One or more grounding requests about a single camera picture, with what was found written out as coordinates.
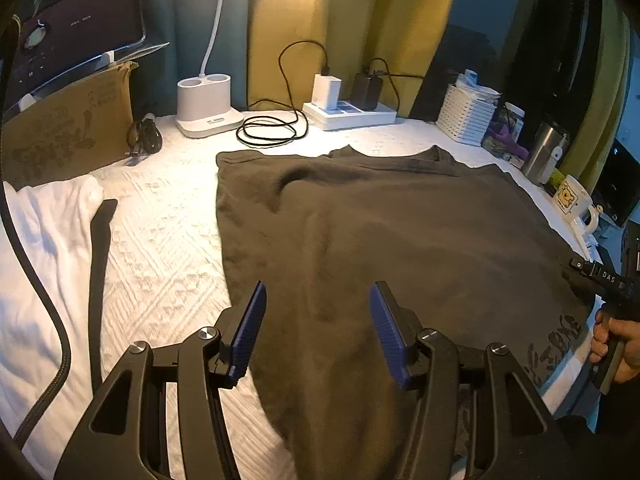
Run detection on white desk lamp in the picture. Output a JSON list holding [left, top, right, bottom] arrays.
[[176, 0, 301, 139]]

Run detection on white garment pile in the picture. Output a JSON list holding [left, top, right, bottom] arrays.
[[0, 175, 107, 397]]

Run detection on short black adapter cable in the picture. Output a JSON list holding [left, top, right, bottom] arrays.
[[367, 57, 426, 109]]

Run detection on long looped black cable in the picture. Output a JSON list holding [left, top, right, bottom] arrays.
[[236, 41, 332, 149]]

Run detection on dark chair back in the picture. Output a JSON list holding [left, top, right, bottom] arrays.
[[410, 25, 501, 124]]

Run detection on yellow curtain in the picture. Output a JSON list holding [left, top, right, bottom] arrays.
[[245, 0, 467, 117], [560, 0, 632, 192]]

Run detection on person's right hand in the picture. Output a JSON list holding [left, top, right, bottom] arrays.
[[589, 307, 640, 384]]

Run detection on black screen monitor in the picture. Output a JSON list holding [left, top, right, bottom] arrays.
[[0, 0, 172, 112]]

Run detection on purple snack packets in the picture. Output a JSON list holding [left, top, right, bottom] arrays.
[[482, 102, 531, 169]]

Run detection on cardboard box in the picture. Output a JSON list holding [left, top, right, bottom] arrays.
[[0, 61, 140, 192]]

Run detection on small green container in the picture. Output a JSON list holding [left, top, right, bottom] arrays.
[[545, 167, 567, 196]]

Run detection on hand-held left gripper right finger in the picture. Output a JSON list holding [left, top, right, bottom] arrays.
[[369, 281, 583, 480]]

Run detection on white quilted mattress cover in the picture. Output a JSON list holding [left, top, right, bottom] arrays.
[[0, 115, 602, 480]]

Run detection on olive green t-shirt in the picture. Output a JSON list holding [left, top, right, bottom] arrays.
[[215, 144, 599, 480]]

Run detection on white power strip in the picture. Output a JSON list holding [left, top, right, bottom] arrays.
[[302, 101, 398, 132]]

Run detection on white bear print mug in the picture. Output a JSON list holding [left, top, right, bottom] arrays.
[[552, 175, 601, 234]]

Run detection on stainless steel tumbler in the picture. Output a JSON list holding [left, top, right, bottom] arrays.
[[522, 120, 571, 186]]

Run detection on black braided cable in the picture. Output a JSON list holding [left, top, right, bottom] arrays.
[[0, 60, 72, 450]]

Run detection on bundled black cable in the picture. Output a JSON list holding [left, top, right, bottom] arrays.
[[124, 112, 164, 166]]

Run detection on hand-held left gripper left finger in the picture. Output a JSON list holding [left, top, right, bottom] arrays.
[[54, 280, 267, 480]]

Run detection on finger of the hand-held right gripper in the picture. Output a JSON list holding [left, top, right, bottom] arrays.
[[569, 256, 632, 292]]

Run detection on white charger adapter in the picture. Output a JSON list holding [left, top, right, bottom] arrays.
[[312, 74, 342, 111]]

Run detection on black charger adapter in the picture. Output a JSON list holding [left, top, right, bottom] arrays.
[[351, 72, 384, 111]]

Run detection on white lattice basket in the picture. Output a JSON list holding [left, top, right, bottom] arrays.
[[436, 69, 502, 147]]

